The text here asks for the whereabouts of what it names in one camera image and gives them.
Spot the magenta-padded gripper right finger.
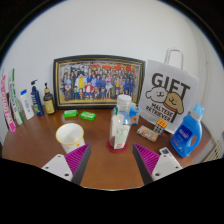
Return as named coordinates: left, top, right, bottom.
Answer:
left=132, top=143, right=184, bottom=185

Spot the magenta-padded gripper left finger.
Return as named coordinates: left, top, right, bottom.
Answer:
left=40, top=143, right=92, bottom=185

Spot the clear plastic water bottle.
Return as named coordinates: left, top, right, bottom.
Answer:
left=109, top=94, right=133, bottom=150

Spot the white mug with yellow rim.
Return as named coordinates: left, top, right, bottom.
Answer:
left=55, top=122, right=86, bottom=155

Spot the floral patterned small pouch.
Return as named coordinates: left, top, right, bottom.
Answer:
left=136, top=124, right=159, bottom=143

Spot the puzzle cube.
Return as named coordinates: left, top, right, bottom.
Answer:
left=152, top=119, right=168, bottom=135

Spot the blue tissue pack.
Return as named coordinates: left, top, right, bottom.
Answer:
left=114, top=103, right=140, bottom=126

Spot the green soap bar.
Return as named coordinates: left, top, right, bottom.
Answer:
left=79, top=110, right=97, bottom=122
left=63, top=109, right=79, bottom=119

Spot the blue detergent bottle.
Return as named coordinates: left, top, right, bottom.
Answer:
left=169, top=103, right=205, bottom=158

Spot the brown pump bottle yellow label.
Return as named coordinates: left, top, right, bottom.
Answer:
left=43, top=82, right=56, bottom=116

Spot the white radiator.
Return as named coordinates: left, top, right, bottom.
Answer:
left=203, top=139, right=224, bottom=163

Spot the dark blue pump bottle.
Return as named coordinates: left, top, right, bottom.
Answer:
left=30, top=79, right=45, bottom=117

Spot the white paper gift bag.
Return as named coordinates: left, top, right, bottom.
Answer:
left=137, top=48, right=200, bottom=134

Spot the white tube with blue cap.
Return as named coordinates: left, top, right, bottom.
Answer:
left=19, top=88, right=35, bottom=121

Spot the framed group photo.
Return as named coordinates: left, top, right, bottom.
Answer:
left=52, top=54, right=147, bottom=110

